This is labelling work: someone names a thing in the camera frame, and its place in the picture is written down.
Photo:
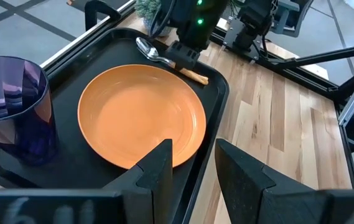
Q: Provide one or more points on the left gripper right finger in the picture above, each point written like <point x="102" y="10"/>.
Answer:
<point x="245" y="186"/>

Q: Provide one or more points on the purple faceted cup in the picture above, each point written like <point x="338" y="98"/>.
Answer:
<point x="15" y="93"/>

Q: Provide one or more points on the black plastic tray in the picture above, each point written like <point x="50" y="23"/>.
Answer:
<point x="71" y="77"/>

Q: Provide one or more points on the black diagonal frame strut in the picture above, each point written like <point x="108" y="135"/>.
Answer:
<point x="326" y="56"/>

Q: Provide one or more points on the green plant in patterned pot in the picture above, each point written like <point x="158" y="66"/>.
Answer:
<point x="147" y="7"/>

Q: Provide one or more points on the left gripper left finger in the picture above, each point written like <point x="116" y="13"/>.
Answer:
<point x="151" y="186"/>

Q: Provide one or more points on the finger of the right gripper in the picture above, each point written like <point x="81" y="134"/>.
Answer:
<point x="183" y="56"/>

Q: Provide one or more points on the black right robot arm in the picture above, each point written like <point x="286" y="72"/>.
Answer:
<point x="251" y="18"/>

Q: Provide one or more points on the orange plate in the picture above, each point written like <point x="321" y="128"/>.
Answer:
<point x="139" y="115"/>

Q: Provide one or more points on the grey office chair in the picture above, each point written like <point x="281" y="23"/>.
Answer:
<point x="291" y="15"/>

